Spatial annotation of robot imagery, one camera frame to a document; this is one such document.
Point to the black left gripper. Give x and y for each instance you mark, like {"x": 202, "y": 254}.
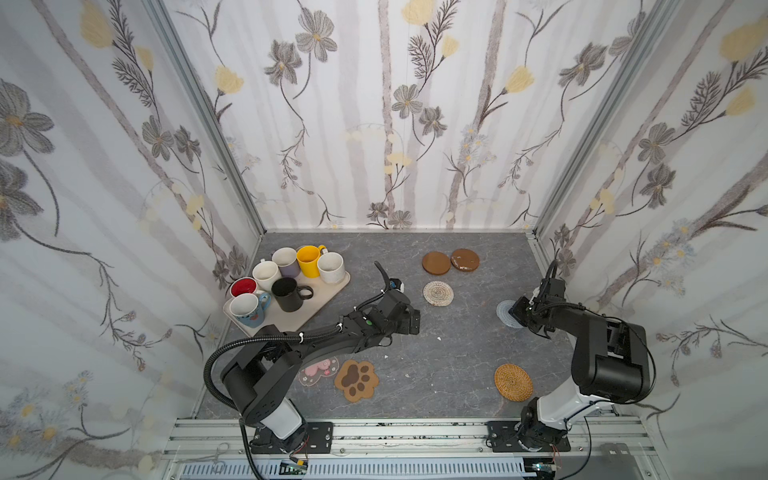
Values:
{"x": 409, "y": 320}

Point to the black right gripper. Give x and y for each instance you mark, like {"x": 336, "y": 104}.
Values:
{"x": 522, "y": 310}

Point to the blue grey woven coaster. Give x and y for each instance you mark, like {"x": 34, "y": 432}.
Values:
{"x": 504, "y": 313}

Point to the woven multicolour round coaster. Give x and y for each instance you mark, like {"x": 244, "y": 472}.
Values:
{"x": 438, "y": 293}

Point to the brown cork round coaster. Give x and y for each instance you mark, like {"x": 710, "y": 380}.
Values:
{"x": 436, "y": 263}

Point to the rattan wicker round coaster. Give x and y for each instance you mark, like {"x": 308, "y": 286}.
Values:
{"x": 513, "y": 383}

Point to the brown paw coaster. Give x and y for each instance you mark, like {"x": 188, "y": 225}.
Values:
{"x": 357, "y": 380}

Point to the dark brown glossy coaster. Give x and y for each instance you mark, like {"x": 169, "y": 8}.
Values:
{"x": 465, "y": 260}

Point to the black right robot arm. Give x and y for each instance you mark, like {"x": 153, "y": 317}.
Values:
{"x": 610, "y": 364}

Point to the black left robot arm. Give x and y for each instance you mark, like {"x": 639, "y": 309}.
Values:
{"x": 253, "y": 376}

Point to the white speckled cup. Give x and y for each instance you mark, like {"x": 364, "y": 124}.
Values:
{"x": 331, "y": 267}

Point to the pink flower coaster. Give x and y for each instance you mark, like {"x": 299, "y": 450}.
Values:
{"x": 313, "y": 373}

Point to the beige serving tray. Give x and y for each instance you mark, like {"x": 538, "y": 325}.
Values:
{"x": 293, "y": 321}

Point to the yellow mug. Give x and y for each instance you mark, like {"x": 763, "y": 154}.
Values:
{"x": 308, "y": 257}

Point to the black ceramic mug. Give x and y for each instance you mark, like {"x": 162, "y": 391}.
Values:
{"x": 289, "y": 295}

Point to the lavender mug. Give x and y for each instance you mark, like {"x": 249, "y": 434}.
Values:
{"x": 287, "y": 261}

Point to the plain white mug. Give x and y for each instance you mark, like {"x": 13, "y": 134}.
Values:
{"x": 266, "y": 273}

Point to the white mug red inside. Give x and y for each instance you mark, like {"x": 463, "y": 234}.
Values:
{"x": 242, "y": 286}

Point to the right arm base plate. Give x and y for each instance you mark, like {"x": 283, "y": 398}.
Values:
{"x": 527, "y": 436}

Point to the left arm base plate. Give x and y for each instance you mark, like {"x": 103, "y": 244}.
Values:
{"x": 312, "y": 438}

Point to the white mug blue handle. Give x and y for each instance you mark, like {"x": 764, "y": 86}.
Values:
{"x": 249, "y": 309}

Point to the aluminium corner post right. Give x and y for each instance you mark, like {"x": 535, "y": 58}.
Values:
{"x": 649, "y": 33}

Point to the aluminium corner post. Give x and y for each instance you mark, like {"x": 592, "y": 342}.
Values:
{"x": 204, "y": 109}
{"x": 649, "y": 33}

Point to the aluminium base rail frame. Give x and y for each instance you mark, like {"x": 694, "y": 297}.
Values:
{"x": 602, "y": 447}

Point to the aluminium corner post left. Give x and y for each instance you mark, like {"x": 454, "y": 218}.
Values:
{"x": 204, "y": 109}

